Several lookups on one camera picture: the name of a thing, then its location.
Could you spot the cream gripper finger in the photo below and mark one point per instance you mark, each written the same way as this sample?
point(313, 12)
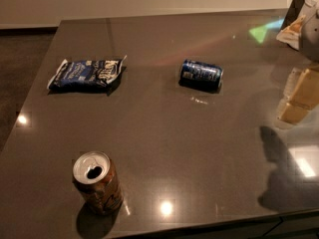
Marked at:
point(304, 90)
point(291, 113)

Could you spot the blue chip bag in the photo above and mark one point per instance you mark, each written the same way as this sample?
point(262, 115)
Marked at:
point(86, 74)

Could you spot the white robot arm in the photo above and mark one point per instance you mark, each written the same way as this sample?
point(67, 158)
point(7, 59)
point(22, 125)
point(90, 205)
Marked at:
point(308, 42)

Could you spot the blue pepsi can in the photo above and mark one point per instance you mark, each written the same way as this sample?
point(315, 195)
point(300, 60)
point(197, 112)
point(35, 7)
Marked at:
point(201, 75)

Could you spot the orange soda can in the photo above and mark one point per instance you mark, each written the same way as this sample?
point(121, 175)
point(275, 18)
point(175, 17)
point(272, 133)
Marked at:
point(95, 176)

